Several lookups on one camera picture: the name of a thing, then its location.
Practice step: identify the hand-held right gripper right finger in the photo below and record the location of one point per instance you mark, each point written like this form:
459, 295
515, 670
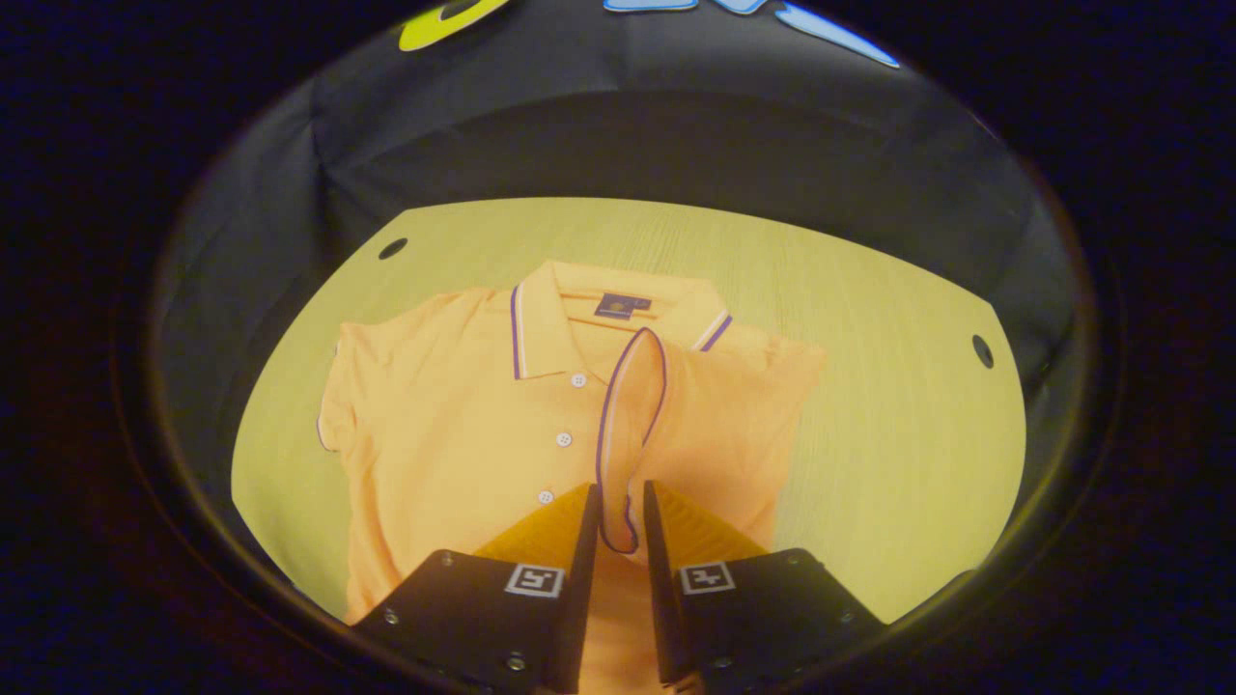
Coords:
661, 598

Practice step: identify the black backdrop cloth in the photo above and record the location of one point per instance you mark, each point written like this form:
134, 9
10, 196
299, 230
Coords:
676, 135

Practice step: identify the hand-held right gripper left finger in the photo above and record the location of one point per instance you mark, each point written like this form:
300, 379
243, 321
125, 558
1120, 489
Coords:
579, 598

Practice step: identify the orange T-shirt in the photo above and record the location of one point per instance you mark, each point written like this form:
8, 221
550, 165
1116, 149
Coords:
463, 415

